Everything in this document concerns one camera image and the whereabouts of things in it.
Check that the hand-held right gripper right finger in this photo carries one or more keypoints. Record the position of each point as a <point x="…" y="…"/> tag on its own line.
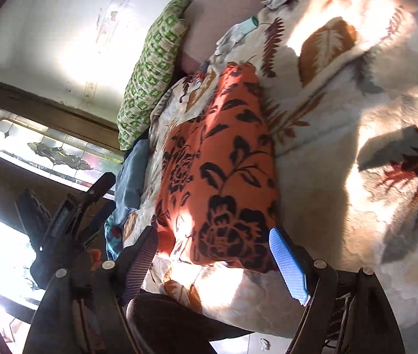
<point x="290" y="269"/>

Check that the pink cushion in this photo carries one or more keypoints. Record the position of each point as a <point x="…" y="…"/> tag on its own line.
<point x="223" y="18"/>

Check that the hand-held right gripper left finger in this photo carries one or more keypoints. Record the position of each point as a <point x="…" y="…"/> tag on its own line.
<point x="139" y="261"/>

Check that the green checkered pillow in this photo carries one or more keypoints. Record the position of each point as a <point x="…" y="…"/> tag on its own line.
<point x="150" y="73"/>

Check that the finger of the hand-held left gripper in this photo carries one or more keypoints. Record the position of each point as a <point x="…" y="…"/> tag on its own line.
<point x="100" y="188"/>

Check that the orange floral shirt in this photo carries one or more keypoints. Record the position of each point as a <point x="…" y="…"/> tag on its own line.
<point x="223" y="162"/>

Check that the teal striped garment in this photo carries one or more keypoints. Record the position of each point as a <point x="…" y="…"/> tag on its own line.
<point x="115" y="239"/>

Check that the pale glove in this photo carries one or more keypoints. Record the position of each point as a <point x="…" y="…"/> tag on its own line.
<point x="238" y="31"/>

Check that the blue cloth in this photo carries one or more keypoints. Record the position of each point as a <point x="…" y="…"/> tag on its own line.
<point x="131" y="180"/>

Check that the stained glass window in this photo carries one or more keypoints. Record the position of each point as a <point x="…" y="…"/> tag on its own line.
<point x="46" y="147"/>

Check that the leaf-print blanket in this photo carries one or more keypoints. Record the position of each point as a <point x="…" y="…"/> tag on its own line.
<point x="342" y="155"/>

